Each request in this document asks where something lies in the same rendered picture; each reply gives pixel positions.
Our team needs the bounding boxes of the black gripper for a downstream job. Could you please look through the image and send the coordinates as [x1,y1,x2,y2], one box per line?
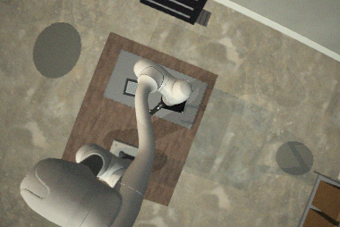
[149,97,169,115]

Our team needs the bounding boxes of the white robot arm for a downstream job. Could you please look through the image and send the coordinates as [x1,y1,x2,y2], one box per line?
[20,58,193,227]

